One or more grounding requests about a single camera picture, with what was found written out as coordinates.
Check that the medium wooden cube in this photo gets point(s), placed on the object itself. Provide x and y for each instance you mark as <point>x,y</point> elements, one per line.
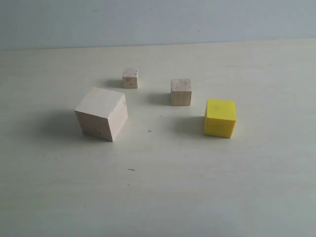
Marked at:
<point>181,92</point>

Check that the large pale wooden cube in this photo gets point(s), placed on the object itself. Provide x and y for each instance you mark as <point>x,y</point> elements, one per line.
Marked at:
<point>102,113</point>

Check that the yellow cube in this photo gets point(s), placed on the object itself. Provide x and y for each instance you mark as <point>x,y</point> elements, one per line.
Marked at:
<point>219,118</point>

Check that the small wooden cube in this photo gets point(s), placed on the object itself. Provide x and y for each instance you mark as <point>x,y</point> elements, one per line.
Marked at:
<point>130,78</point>

